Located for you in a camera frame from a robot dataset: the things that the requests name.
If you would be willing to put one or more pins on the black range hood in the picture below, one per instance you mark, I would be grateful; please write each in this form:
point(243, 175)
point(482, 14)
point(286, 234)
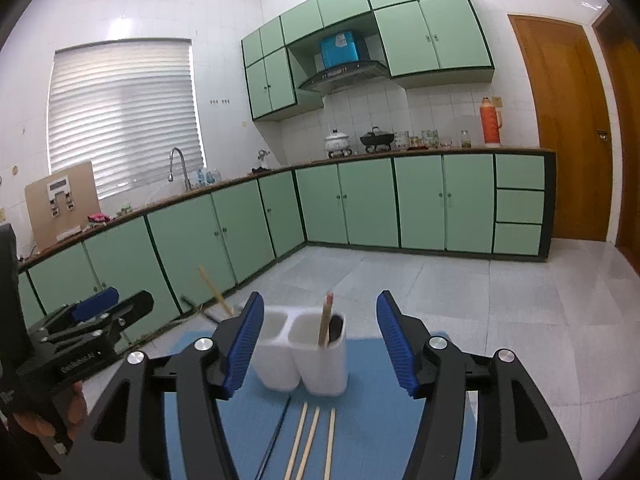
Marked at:
point(345, 77)

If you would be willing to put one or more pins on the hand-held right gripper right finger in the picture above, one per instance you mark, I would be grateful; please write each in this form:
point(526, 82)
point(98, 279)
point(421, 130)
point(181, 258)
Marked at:
point(397, 350)

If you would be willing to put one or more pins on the blue wrapped hood chimney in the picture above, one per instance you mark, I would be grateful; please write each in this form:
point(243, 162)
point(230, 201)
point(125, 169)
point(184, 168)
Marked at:
point(340, 50)

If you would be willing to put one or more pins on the white lidded pot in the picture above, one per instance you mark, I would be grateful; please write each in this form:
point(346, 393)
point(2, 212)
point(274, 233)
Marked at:
point(336, 142)

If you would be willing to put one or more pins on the red cloth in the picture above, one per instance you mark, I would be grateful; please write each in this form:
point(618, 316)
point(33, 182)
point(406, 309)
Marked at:
point(98, 217)

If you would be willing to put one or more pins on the dark blue chopstick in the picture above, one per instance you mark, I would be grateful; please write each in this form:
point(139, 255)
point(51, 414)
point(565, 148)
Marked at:
point(274, 440)

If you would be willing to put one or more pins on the white patterned container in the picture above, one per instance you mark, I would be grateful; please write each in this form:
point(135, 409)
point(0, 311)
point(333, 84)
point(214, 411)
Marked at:
point(401, 140)

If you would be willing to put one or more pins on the beige wooden chopstick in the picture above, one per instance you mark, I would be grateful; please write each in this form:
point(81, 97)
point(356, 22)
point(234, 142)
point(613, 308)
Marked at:
point(217, 294)

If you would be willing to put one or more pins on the brown cardboard box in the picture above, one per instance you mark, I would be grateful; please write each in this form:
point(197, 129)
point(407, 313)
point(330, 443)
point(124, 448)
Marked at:
point(85, 195)

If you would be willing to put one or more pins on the green wall cabinets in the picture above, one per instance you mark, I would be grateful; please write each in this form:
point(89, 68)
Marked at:
point(440, 40)

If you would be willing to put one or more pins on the row of wall hooks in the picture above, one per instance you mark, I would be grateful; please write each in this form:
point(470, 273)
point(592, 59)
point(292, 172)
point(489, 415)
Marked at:
point(220, 102)

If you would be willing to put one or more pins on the white window blind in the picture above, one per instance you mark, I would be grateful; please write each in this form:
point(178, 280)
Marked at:
point(120, 115)

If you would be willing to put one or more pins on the patterned glass jar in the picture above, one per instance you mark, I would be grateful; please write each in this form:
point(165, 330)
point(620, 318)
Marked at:
point(430, 139)

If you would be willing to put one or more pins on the white plastic utensil holder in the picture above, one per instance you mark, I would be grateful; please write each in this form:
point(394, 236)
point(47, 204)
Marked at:
point(320, 370)

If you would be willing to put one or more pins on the orange thermos flask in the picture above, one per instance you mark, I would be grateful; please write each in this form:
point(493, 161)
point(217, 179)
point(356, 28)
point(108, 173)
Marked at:
point(490, 125)

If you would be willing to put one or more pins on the plain wooden door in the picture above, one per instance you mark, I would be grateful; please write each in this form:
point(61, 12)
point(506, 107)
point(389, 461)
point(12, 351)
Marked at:
point(625, 160)

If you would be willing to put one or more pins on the metal kitchen faucet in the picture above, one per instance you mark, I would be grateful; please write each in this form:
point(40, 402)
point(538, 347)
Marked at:
point(186, 175)

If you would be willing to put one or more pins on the green base cabinets with counter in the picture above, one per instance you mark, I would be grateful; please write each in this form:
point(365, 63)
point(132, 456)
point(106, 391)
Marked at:
point(370, 200)

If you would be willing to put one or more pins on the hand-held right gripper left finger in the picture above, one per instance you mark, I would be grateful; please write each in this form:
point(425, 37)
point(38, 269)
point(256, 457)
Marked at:
point(242, 350)

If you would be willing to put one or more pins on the small glass jar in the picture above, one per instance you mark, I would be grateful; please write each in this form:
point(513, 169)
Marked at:
point(465, 139)

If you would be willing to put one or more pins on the person's left hand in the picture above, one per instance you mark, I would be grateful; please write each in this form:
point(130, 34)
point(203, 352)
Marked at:
point(77, 405)

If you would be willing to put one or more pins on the blue table mat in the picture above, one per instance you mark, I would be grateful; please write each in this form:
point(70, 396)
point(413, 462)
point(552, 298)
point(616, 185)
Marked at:
point(250, 435)

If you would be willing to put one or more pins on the clear plastic bottles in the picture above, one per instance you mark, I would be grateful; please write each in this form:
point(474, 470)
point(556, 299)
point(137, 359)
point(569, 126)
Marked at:
point(209, 176)

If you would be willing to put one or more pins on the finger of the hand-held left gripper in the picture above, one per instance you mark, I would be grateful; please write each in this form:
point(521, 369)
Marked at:
point(135, 307)
point(95, 302)

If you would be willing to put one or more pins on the black wok with lid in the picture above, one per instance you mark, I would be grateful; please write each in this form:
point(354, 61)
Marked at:
point(376, 139)

